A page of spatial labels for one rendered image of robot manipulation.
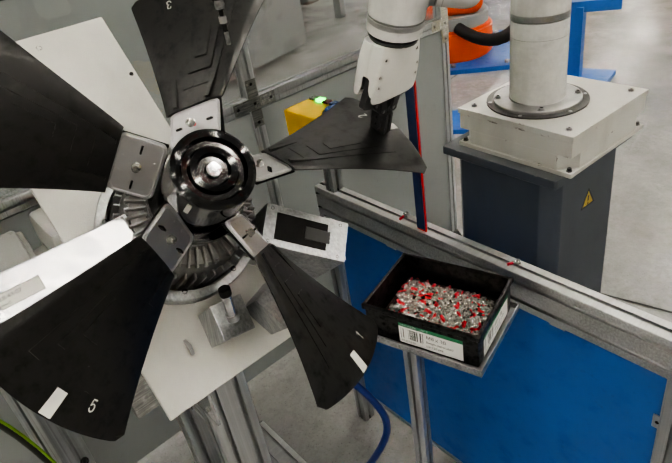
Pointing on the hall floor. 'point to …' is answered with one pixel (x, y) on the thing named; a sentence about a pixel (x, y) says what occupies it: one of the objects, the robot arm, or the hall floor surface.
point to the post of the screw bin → (414, 369)
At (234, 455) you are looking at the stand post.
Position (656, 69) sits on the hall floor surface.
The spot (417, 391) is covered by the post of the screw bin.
